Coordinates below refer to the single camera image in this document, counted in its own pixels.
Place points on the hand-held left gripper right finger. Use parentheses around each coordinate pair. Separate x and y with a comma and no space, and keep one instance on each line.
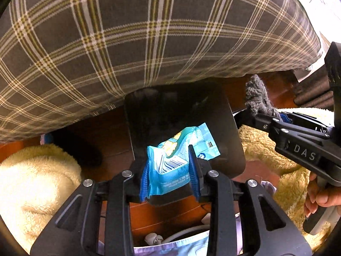
(194,176)

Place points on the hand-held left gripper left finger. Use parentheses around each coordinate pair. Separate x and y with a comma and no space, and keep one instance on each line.
(145,181)

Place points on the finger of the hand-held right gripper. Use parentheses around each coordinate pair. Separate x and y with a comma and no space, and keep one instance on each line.
(298,118)
(266,126)

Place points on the blue snack packet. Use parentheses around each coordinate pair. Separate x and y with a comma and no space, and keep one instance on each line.
(173,170)

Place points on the grey fuzzy cloth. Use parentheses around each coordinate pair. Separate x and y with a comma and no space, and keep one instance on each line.
(257,96)

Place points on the black bin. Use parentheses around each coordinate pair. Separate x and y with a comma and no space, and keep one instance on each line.
(173,106)

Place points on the person's right hand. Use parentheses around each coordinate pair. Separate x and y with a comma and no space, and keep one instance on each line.
(329,197)

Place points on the grey ribbed cushion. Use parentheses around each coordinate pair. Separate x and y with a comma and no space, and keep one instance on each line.
(311,96)

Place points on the yellow fluffy rug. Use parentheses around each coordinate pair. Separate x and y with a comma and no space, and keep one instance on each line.
(34,181)
(287,189)

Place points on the white plug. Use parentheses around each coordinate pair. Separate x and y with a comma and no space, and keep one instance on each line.
(154,238)

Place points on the light purple printed cloth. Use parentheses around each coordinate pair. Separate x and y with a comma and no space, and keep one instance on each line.
(170,249)

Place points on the grey plaid blanket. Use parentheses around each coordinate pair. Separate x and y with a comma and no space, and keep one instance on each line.
(133,37)

